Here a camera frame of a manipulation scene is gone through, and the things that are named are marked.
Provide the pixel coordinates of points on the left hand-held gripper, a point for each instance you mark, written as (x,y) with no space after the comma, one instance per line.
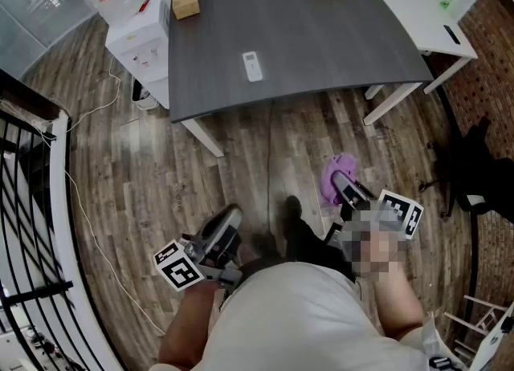
(178,269)

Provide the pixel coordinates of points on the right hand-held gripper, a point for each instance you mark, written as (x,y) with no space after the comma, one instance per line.
(401,210)

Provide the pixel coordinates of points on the purple cloth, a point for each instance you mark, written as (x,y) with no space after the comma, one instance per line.
(341,160)

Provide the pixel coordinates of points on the white remote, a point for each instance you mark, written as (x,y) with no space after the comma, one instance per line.
(252,66)

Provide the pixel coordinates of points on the person's left forearm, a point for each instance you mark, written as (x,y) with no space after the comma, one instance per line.
(184,329)

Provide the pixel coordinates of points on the person's right forearm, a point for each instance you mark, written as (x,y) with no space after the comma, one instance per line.
(397,305)

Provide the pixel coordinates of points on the person's black right shoe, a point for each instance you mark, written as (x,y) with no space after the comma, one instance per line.
(293,209)

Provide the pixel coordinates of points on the person's black trousers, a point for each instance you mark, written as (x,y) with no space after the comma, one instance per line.
(317,245)

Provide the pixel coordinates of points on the white table leg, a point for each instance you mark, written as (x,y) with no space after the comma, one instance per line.
(389,104)
(205,138)

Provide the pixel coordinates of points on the person's white shirt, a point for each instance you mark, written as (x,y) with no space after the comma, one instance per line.
(301,321)

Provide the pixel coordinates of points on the black office chair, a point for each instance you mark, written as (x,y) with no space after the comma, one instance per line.
(490,176)

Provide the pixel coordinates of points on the small white bin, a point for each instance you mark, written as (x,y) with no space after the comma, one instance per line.
(142,96)

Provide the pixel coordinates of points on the white wooden rack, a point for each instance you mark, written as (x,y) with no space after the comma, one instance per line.
(482,303)

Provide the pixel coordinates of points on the slim black device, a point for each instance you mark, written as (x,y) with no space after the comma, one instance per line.
(452,34)

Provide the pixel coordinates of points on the white desk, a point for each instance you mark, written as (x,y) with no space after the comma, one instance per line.
(421,16)

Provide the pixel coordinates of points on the black metal railing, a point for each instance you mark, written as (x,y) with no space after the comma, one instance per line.
(40,292)

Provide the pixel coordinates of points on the white water dispenser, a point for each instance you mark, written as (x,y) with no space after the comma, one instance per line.
(136,40)

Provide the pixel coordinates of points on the white board with small logo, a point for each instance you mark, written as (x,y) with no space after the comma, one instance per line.
(496,341)

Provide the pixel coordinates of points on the small green object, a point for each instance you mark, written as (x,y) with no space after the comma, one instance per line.
(447,1)

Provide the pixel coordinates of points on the small cardboard box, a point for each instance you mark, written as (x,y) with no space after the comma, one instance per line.
(185,2)

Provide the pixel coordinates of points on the frosted glass panel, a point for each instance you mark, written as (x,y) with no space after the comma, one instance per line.
(36,8)

